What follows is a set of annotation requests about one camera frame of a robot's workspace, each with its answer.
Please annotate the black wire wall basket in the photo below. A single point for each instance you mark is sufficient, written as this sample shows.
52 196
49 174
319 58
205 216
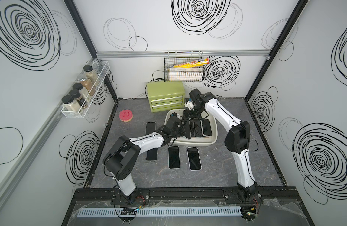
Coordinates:
182 74

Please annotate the spice jar black lid front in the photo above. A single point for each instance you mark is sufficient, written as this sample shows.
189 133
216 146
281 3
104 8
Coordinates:
70 103

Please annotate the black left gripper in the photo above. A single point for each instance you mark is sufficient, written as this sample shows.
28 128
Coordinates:
181 126

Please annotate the white box in basket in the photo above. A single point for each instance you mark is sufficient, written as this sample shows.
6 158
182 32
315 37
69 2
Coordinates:
178 69

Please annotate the spice jar black lid rear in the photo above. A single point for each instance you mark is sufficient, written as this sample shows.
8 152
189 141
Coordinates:
91 74

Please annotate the spice jar black lid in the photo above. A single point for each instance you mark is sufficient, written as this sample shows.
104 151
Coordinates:
70 103
91 74

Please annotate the pink smiley sponge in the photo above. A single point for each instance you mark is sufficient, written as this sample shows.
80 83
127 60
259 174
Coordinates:
126 115

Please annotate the spice jar dark contents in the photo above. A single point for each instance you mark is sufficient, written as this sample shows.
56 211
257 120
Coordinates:
78 97

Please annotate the clear wall spice shelf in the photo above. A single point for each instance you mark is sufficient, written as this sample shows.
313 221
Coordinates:
93 110

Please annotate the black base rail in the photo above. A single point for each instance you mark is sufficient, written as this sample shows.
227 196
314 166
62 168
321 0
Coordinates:
146 196

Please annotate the spice jar white contents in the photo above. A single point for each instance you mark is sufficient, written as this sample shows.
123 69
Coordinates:
84 92

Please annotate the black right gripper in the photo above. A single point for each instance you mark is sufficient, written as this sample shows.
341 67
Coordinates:
185 114

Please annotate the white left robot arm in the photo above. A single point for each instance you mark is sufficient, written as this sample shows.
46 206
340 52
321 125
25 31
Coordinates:
122 157

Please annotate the white plastic storage box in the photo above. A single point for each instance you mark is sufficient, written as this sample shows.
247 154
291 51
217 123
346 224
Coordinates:
196 141

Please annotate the spice jar brown contents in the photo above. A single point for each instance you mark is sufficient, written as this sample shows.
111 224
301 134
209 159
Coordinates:
87 83

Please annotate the grey slotted cable duct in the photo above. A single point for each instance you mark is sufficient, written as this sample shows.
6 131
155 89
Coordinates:
159 212

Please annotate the green metal drawer toolbox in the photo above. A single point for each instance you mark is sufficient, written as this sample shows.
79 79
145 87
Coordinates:
165 96

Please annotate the extra black phone in box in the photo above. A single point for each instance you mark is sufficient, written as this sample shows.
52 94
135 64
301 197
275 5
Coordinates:
196 130

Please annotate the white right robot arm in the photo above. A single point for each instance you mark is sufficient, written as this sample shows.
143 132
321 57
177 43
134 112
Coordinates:
237 139

